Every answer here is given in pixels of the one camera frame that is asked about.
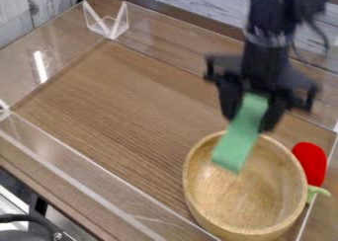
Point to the brown wooden bowl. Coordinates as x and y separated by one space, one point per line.
255 205

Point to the red plush strawberry toy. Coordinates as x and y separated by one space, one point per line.
313 160

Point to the black metal table bracket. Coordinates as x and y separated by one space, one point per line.
41 226

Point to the green rectangular block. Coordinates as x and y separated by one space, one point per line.
236 144

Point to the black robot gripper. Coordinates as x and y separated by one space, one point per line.
261 71

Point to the clear acrylic corner bracket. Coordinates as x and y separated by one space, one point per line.
108 26

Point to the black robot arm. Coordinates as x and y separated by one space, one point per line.
273 21

